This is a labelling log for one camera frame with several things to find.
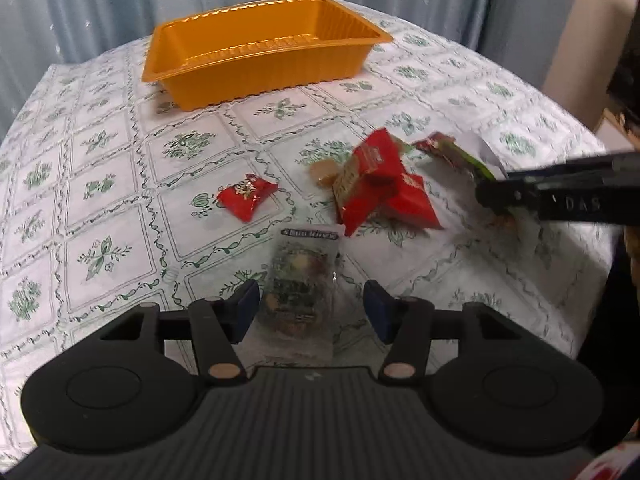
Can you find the orange plastic tray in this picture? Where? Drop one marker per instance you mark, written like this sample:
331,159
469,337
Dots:
250,75

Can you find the blue star curtain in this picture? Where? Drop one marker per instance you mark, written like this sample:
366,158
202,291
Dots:
75,0

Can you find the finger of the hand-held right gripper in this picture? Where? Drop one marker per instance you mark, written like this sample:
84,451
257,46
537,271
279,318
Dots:
502,195

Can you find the small red cartoon candy packet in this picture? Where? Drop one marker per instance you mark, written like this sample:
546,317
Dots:
247,195

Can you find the person's dark clothing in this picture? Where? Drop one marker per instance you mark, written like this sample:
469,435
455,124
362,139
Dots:
622,320

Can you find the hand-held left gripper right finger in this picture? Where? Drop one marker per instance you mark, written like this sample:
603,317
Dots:
377,310

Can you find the clear snack packet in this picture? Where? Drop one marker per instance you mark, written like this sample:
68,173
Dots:
300,280

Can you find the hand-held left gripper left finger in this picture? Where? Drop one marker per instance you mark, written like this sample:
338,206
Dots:
246,305

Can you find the red and green snack packet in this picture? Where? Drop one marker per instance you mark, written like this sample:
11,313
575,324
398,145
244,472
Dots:
445,150

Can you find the red candy packet white symbol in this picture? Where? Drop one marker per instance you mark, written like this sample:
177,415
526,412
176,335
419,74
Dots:
412,202

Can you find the dark object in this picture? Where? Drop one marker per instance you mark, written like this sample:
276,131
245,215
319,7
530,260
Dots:
625,70

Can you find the floral green white tablecloth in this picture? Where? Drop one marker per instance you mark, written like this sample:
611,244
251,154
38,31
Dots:
100,185

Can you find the round tan cookie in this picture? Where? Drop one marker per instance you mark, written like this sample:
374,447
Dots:
322,172

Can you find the cardboard box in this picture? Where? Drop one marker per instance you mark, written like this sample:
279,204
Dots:
617,127

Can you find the white paper packet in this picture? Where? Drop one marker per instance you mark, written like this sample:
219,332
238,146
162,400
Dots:
487,152

